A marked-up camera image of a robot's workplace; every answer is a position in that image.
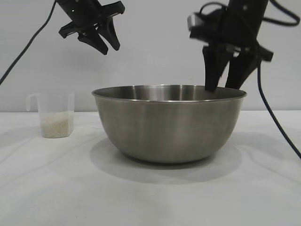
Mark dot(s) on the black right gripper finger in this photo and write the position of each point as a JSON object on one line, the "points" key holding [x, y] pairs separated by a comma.
{"points": [[240, 70], [214, 68]]}

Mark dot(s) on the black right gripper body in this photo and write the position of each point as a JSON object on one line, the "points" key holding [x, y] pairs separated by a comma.
{"points": [[244, 23]]}

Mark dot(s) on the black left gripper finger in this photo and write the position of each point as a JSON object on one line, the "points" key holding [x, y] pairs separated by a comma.
{"points": [[94, 42], [110, 35]]}

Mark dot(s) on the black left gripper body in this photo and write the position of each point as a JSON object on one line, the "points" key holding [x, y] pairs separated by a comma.
{"points": [[80, 11]]}

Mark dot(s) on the stainless steel mixing bowl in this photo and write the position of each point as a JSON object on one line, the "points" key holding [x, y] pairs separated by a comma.
{"points": [[164, 131]]}

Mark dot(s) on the clear plastic measuring cup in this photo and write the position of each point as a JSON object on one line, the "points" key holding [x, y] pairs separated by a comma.
{"points": [[56, 127]]}

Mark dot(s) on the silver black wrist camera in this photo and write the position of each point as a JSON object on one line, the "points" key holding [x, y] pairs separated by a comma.
{"points": [[196, 22]]}

